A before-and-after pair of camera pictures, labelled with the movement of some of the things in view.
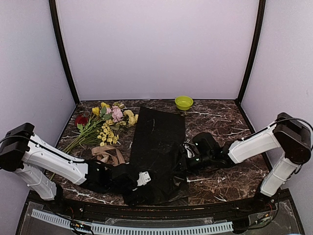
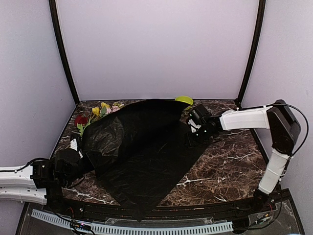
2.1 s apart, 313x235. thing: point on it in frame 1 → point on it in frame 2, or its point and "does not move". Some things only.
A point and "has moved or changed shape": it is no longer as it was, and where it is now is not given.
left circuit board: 81,226 does not move
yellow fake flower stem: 96,110 does not move
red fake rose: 80,120 does not move
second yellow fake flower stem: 103,105 does not move
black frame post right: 255,49 does not move
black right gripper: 188,167 → 208,139
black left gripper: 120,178 → 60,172
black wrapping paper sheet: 158,148 has moved or changed shape
